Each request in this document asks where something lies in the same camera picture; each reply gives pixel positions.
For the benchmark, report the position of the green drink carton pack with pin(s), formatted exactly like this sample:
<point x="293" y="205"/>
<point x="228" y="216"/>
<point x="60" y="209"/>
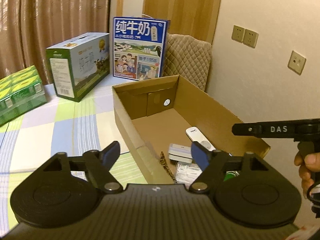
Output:
<point x="20" y="92"/>

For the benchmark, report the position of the green and white milk carton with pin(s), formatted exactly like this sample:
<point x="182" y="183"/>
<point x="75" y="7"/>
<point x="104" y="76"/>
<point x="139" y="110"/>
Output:
<point x="82" y="65"/>

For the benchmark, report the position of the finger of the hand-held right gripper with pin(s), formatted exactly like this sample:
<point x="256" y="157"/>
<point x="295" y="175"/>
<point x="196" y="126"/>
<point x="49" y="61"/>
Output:
<point x="246" y="129"/>

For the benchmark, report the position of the wooden door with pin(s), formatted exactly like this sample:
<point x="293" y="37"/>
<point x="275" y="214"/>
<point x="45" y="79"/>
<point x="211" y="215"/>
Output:
<point x="187" y="5"/>

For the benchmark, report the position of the plaid tablecloth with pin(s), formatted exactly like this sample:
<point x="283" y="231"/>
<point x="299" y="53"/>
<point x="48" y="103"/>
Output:
<point x="50" y="135"/>

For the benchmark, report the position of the chair with quilted beige cover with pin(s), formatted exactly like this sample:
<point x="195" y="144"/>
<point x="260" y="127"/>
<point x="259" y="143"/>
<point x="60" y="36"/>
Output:
<point x="187" y="57"/>

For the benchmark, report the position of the green plastic object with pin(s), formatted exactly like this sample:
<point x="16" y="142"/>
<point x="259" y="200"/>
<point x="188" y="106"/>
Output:
<point x="231" y="175"/>

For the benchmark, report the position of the white power adapter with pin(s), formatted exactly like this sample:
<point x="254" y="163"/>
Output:
<point x="178" y="151"/>

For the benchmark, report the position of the beige wall socket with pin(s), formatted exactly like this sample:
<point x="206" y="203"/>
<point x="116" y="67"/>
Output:
<point x="238" y="33"/>
<point x="250" y="38"/>
<point x="296" y="62"/>

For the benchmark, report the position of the brown curtain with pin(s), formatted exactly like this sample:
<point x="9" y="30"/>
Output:
<point x="50" y="17"/>

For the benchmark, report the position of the person's right hand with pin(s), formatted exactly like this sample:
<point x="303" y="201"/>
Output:
<point x="312" y="170"/>

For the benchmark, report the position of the brown cardboard box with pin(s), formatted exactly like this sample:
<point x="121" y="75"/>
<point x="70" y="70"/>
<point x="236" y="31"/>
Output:
<point x="205" y="105"/>

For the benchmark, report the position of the clear plastic packet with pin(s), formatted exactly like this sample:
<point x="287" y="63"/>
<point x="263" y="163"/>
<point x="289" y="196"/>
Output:
<point x="186" y="173"/>

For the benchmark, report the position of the white remote control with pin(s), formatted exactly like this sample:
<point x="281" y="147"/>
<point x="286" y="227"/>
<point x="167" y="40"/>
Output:
<point x="197" y="135"/>

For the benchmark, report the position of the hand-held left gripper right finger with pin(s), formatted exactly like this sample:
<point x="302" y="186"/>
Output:
<point x="198" y="155"/>

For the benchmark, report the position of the blue milk carton box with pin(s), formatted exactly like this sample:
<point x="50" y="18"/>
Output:
<point x="140" y="55"/>

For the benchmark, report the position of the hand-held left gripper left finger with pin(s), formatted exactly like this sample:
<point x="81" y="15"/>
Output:
<point x="111" y="153"/>

